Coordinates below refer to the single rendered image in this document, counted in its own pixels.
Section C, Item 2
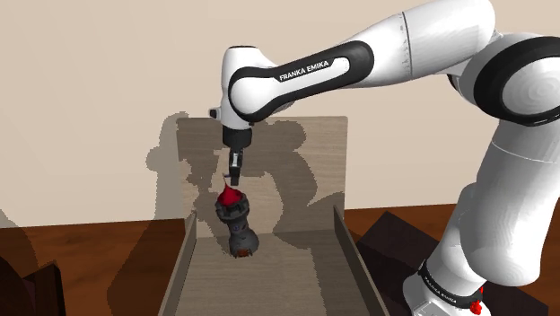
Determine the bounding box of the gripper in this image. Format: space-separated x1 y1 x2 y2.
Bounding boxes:
222 126 253 187

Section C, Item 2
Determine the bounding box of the grey and red rocket toy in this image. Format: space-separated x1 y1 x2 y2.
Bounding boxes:
214 173 260 259

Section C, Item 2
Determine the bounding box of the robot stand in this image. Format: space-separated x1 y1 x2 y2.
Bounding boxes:
356 210 550 316

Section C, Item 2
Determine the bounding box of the light wooden bed frame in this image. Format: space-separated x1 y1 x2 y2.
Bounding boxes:
158 115 390 316

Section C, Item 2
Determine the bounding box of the dark brown furniture piece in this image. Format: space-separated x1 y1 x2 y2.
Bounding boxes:
0 257 66 316

